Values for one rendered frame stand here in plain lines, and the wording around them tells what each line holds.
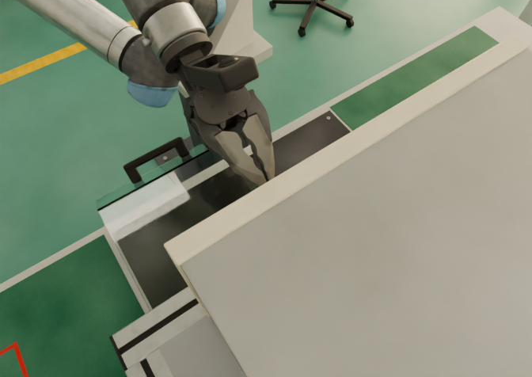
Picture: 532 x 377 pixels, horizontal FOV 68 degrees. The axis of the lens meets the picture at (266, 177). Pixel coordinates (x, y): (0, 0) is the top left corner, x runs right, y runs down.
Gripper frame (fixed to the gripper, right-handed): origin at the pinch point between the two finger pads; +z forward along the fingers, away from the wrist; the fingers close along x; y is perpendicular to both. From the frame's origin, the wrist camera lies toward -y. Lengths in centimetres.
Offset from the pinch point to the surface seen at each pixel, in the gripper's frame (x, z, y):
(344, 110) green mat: -45, -5, 51
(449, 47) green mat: -89, -6, 51
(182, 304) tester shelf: 16.5, 8.2, 4.1
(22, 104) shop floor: 41, -101, 178
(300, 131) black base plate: -29, -6, 49
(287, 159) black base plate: -21, -2, 47
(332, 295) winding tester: 6.0, 10.5, -19.2
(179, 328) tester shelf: 18.2, 10.3, 3.2
